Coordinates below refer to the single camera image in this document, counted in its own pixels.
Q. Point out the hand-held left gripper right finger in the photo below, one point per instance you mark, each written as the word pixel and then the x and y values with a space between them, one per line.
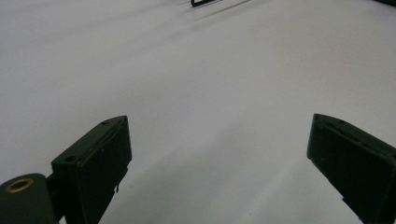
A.
pixel 358 168

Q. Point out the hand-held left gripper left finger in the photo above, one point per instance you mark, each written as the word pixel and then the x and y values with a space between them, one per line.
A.
pixel 93 168

